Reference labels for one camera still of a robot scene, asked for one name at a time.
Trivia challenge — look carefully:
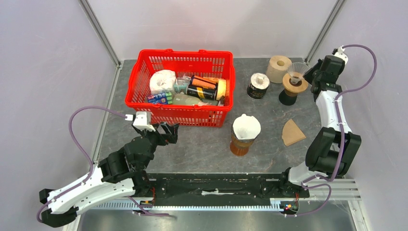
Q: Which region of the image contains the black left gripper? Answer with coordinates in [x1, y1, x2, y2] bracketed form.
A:
[137, 121, 179, 169]

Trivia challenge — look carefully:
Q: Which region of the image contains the clear glass dripper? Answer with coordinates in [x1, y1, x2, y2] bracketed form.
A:
[287, 62, 309, 86]

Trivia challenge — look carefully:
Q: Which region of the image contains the light wooden dripper ring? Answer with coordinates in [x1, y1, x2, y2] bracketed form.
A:
[282, 72, 309, 95]

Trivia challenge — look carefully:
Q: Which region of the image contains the brown paper coffee filter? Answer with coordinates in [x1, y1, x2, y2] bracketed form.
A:
[282, 119, 306, 146]

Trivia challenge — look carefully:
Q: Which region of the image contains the white paper coffee filter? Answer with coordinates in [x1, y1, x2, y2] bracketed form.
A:
[232, 114, 261, 140]

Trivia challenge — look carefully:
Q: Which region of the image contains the dark glass coffee dripper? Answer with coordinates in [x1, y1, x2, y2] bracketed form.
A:
[231, 128, 260, 146]

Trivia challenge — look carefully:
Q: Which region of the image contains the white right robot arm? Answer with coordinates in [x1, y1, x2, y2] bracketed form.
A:
[278, 53, 361, 197]

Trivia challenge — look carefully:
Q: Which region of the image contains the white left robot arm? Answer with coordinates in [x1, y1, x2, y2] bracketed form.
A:
[37, 122, 179, 228]

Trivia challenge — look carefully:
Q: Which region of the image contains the amber glass coffee server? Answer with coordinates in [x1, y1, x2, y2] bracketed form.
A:
[229, 140, 253, 156]

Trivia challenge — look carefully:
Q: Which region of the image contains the dark bottle maroon cap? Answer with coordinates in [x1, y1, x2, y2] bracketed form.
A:
[279, 89, 299, 106]

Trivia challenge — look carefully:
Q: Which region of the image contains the beige toilet paper roll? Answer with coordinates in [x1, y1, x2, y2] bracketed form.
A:
[266, 55, 292, 84]

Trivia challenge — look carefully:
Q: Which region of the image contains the pale green lotion bottle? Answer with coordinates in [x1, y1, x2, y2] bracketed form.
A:
[172, 93, 218, 106]

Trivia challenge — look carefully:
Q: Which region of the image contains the blue green small box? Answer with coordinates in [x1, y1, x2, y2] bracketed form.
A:
[147, 91, 173, 104]

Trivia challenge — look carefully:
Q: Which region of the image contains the red plastic shopping basket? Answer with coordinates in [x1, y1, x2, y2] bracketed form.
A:
[124, 49, 235, 128]

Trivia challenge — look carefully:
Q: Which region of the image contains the teal sponge package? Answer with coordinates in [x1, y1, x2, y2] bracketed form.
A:
[173, 76, 191, 93]

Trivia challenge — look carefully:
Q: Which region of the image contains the black wrapped tissue roll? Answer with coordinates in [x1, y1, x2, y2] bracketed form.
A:
[246, 73, 270, 100]

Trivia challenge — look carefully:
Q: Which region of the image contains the black yellow can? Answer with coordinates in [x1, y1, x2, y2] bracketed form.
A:
[186, 85, 217, 100]

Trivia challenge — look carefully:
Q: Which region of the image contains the white wrapped tissue roll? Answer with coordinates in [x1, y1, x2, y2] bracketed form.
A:
[149, 70, 176, 94]

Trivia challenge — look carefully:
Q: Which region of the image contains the orange navy can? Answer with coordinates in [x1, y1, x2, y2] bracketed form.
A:
[190, 75, 217, 90]

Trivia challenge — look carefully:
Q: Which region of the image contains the yellow sponge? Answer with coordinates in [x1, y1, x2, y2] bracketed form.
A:
[216, 79, 227, 101]

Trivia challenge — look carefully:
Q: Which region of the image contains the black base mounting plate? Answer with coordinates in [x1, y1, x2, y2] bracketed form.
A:
[130, 173, 310, 207]

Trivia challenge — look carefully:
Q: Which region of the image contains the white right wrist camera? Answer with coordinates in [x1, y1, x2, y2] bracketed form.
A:
[332, 46, 348, 64]

